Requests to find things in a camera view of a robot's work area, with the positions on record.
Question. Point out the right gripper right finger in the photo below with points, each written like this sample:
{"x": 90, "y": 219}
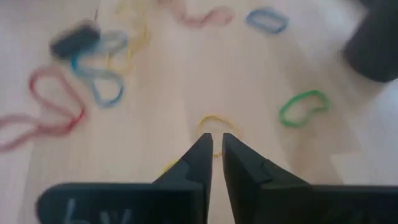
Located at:
{"x": 245, "y": 174}

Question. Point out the yellow rubber band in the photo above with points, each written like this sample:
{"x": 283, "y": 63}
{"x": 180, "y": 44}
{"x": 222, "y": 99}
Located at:
{"x": 214, "y": 116}
{"x": 141, "y": 40}

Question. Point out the red rubber band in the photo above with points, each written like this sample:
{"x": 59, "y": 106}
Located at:
{"x": 74, "y": 119}
{"x": 199, "y": 22}

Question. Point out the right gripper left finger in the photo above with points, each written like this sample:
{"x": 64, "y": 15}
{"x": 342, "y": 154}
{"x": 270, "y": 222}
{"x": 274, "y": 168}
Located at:
{"x": 196, "y": 168}

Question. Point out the green potted plant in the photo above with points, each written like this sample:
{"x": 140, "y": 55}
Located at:
{"x": 373, "y": 46}

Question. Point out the green rubber band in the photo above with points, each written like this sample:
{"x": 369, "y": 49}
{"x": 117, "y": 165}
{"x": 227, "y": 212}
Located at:
{"x": 292, "y": 124}

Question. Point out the blue rubber band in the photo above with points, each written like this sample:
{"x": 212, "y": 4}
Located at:
{"x": 249, "y": 19}
{"x": 93, "y": 74}

